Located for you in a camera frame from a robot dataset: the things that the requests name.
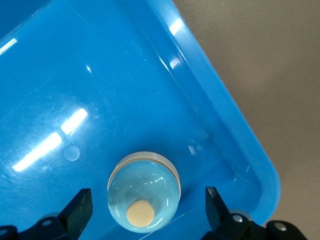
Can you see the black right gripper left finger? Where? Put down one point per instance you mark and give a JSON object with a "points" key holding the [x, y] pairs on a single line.
{"points": [[62, 225]]}

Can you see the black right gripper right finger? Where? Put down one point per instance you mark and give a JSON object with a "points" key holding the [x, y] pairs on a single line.
{"points": [[237, 227]]}

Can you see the light blue service bell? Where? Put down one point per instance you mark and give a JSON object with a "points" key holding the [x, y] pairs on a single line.
{"points": [[140, 180]]}

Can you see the blue plastic tray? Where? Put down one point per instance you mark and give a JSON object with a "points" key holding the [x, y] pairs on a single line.
{"points": [[100, 75]]}

